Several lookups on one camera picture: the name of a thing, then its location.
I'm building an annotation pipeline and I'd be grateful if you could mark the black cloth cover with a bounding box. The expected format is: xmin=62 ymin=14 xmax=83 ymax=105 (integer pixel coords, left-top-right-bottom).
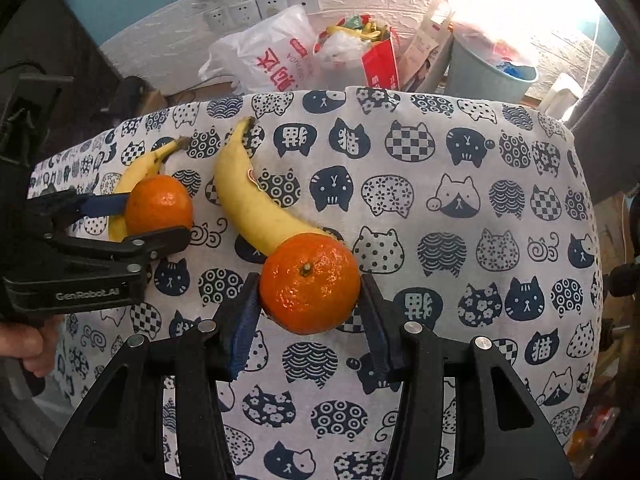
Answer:
xmin=0 ymin=0 xmax=132 ymax=161

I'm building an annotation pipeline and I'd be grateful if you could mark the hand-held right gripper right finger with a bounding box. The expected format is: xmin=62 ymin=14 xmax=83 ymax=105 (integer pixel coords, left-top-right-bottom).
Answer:
xmin=359 ymin=272 xmax=573 ymax=480

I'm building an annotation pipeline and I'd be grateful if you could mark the yellow banana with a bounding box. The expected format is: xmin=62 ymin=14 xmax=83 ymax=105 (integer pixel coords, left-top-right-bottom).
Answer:
xmin=213 ymin=116 xmax=342 ymax=259
xmin=107 ymin=135 xmax=193 ymax=244

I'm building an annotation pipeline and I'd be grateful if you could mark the green trash bin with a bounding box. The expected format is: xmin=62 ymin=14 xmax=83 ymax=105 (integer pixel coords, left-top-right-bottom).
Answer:
xmin=444 ymin=29 xmax=539 ymax=104

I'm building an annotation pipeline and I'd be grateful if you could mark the large orange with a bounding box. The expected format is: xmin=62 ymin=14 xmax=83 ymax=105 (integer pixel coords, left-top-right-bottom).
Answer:
xmin=258 ymin=233 xmax=362 ymax=336
xmin=123 ymin=175 xmax=195 ymax=241

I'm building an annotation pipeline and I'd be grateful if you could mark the cat print tablecloth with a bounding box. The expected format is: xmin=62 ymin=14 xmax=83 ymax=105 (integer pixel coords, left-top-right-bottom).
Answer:
xmin=27 ymin=87 xmax=607 ymax=480

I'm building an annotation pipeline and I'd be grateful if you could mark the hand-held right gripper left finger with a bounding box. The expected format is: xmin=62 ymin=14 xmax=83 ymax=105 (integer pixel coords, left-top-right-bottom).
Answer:
xmin=44 ymin=272 xmax=262 ymax=480

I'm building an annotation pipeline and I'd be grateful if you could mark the red paper bag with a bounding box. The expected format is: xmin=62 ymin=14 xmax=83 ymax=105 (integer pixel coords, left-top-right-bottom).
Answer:
xmin=313 ymin=13 xmax=402 ymax=92

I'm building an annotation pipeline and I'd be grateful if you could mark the white plastic bag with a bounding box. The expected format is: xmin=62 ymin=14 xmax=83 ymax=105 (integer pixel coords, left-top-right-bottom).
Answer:
xmin=198 ymin=4 xmax=322 ymax=97

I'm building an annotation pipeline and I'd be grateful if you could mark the black round device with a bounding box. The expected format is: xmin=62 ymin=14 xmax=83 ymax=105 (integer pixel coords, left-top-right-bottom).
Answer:
xmin=122 ymin=75 xmax=149 ymax=99

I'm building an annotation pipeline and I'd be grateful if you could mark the brown cardboard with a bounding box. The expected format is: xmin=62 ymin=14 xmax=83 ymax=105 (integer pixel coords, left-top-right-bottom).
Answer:
xmin=397 ymin=0 xmax=454 ymax=94

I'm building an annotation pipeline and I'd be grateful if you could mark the grey hanging garment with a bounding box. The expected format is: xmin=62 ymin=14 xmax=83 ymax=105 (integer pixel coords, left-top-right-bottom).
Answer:
xmin=567 ymin=42 xmax=640 ymax=197

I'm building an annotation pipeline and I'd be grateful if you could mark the person's left hand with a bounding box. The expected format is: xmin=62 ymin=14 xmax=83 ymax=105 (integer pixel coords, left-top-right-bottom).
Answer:
xmin=0 ymin=316 xmax=60 ymax=379

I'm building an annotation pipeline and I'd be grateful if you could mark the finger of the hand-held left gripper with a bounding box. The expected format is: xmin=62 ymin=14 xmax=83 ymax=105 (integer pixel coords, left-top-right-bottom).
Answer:
xmin=27 ymin=186 xmax=131 ymax=222
xmin=47 ymin=226 xmax=192 ymax=267

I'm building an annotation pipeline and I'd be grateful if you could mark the white paper object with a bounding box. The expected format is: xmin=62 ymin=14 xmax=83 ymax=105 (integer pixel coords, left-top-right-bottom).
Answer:
xmin=544 ymin=72 xmax=577 ymax=122

